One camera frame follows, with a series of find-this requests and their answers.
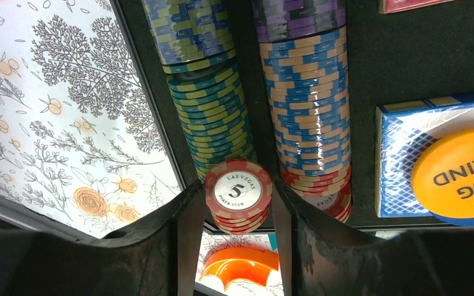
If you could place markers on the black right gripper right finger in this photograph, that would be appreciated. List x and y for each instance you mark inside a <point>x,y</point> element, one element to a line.
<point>320,255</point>

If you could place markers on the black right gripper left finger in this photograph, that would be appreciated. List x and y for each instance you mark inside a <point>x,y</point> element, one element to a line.
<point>155,255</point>

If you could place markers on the orange curved toy block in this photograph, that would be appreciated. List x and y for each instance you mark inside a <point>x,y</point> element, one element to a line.
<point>241,263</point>

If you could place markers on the red poker chip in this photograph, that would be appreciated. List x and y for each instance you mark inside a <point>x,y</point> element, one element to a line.
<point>238,188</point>

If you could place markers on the blue card deck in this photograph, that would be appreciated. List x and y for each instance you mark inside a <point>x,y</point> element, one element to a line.
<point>405,131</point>

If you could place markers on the yellow big blind button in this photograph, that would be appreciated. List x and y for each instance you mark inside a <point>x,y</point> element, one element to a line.
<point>443,176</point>

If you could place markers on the black poker set case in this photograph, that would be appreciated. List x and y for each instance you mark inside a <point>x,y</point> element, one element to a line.
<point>416,54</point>

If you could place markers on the blue small blind button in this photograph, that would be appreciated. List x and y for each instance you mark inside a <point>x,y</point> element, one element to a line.
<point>455,221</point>

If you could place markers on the red yellow chip row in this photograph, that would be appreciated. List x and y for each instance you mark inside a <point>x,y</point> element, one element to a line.
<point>328,192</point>

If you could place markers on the floral table mat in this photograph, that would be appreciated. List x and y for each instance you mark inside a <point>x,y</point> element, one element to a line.
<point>80,151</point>

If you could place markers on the purple blue chip row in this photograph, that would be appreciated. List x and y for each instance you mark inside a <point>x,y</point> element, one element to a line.
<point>303,52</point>

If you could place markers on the green chip row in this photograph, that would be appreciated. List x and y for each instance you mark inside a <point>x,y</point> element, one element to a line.
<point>197,52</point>

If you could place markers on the red card deck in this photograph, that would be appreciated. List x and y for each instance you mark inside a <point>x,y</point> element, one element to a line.
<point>395,6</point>

